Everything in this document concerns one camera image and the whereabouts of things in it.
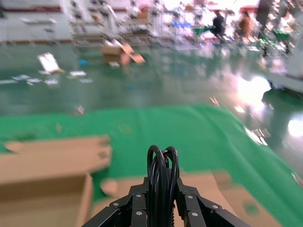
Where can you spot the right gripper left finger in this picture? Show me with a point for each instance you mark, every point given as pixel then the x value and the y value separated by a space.
pixel 137 208

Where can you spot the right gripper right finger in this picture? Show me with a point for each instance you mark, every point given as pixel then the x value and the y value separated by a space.
pixel 191 208

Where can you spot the empty open cardboard box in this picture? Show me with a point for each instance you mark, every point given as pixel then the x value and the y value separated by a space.
pixel 47 165

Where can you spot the open cardboard box with papers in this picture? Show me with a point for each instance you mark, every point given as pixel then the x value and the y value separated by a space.
pixel 113 53

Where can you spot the green table cloth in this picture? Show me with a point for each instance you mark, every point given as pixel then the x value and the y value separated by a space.
pixel 189 132

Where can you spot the small wooden stick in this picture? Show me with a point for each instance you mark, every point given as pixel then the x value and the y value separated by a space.
pixel 58 128

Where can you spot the silver binder clip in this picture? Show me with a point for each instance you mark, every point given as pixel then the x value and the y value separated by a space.
pixel 79 110

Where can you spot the small blue scrap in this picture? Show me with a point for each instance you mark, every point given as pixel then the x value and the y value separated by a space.
pixel 129 87

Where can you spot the white paper sheet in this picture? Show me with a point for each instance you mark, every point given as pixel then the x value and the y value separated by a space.
pixel 77 73
pixel 51 81
pixel 8 82
pixel 20 77
pixel 86 80
pixel 33 80

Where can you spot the blue object on floor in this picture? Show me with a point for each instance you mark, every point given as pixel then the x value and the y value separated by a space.
pixel 82 62

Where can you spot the white standing sign board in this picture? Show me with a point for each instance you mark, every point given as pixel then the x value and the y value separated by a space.
pixel 48 62

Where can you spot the white pipe rack table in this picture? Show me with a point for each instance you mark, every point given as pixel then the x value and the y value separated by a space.
pixel 137 35
pixel 88 35

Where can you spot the white machine housing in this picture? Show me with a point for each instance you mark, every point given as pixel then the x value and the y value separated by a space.
pixel 293 66

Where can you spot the person in dark clothes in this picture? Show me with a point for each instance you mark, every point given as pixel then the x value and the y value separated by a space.
pixel 219 23

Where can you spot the person in brown clothes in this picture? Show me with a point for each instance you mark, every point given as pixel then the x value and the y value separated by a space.
pixel 245 24

